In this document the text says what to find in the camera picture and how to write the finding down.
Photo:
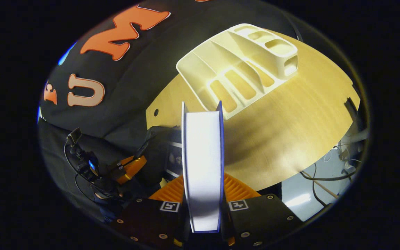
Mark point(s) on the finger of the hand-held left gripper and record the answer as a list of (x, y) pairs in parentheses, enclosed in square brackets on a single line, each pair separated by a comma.
[(130, 176), (134, 162)]

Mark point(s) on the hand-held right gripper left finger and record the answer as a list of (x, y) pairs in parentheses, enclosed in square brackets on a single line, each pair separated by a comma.
[(151, 218)]

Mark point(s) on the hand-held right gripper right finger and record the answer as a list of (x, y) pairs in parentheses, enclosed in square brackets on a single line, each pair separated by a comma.
[(259, 218)]

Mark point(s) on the black schoolbag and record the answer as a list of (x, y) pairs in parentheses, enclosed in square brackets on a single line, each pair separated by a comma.
[(155, 163)]

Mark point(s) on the blue cover book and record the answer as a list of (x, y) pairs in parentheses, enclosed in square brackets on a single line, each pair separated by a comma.
[(203, 166)]

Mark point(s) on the white bookshelf rack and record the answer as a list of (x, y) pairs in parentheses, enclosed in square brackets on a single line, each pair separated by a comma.
[(200, 69)]

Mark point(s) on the black backdrop cloth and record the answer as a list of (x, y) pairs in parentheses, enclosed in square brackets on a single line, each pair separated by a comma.
[(144, 90)]

